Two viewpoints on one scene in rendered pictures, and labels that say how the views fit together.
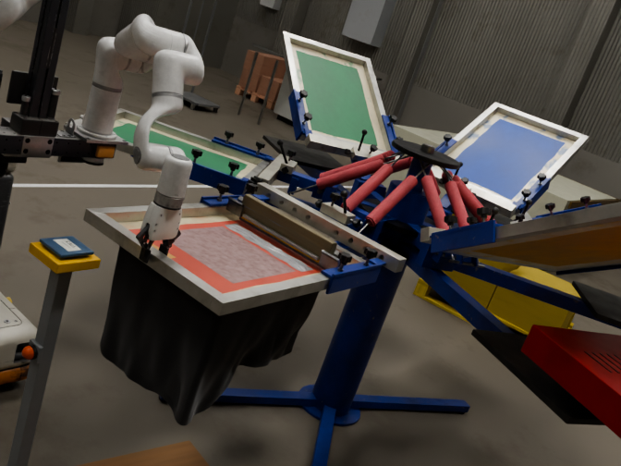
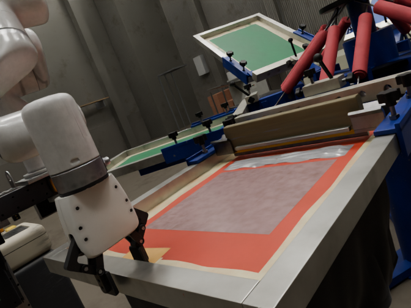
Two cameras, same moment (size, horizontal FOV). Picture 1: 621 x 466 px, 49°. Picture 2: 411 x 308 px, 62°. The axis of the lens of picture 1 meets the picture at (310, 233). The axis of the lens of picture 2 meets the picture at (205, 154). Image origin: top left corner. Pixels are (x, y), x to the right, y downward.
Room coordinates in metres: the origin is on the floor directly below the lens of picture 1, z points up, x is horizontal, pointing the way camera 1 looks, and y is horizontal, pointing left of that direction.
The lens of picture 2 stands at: (1.28, 0.09, 1.21)
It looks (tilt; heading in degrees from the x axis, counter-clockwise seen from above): 11 degrees down; 14
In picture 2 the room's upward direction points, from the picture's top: 21 degrees counter-clockwise
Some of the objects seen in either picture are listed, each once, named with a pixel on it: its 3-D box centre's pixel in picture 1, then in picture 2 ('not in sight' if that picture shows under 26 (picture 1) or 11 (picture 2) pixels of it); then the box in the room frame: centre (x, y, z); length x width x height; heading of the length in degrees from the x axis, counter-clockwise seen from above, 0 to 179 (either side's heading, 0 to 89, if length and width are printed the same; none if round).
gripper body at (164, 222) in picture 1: (163, 218); (96, 210); (1.73, 0.39, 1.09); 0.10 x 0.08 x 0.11; 149
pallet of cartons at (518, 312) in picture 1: (509, 275); not in sight; (4.98, -1.53, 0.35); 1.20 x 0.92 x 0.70; 54
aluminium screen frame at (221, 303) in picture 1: (242, 245); (251, 175); (2.05, 0.19, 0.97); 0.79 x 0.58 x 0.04; 148
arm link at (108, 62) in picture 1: (115, 63); (13, 93); (2.16, 0.76, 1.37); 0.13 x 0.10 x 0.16; 132
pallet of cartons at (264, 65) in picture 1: (280, 82); (232, 101); (11.92, 1.34, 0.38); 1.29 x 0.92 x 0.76; 146
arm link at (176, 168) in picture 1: (173, 169); (63, 131); (1.76, 0.41, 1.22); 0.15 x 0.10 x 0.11; 42
